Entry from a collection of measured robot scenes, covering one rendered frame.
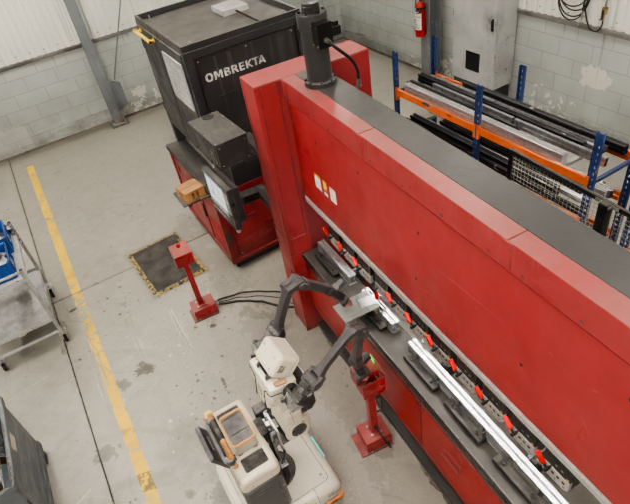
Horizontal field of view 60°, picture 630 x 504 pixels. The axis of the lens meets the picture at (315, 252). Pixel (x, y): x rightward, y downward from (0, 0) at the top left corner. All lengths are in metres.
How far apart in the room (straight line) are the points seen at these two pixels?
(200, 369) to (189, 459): 0.84
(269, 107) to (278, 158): 0.38
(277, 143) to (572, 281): 2.34
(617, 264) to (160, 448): 3.53
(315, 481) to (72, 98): 7.33
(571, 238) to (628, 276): 0.24
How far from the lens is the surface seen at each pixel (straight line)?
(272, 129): 3.70
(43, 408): 5.33
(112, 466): 4.67
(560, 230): 2.18
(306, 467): 3.85
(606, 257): 2.10
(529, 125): 4.60
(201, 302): 5.25
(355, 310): 3.63
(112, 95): 9.41
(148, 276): 6.01
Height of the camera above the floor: 3.64
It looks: 40 degrees down
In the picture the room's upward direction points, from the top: 11 degrees counter-clockwise
